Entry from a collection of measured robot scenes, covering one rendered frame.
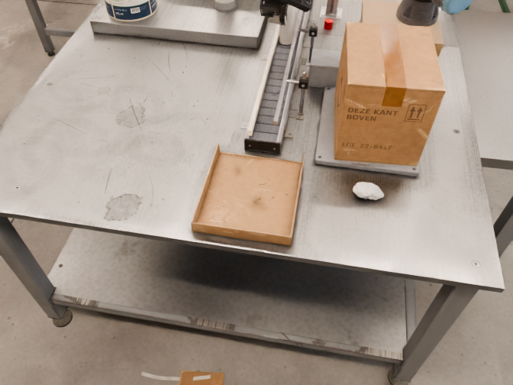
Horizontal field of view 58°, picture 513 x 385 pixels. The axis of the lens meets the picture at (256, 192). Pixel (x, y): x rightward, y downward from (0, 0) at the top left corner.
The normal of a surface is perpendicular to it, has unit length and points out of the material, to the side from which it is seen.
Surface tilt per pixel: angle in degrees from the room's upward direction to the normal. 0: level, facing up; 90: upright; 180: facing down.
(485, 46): 0
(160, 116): 0
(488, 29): 0
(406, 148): 90
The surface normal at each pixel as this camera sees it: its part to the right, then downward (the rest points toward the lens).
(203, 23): 0.00, -0.65
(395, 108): -0.11, 0.76
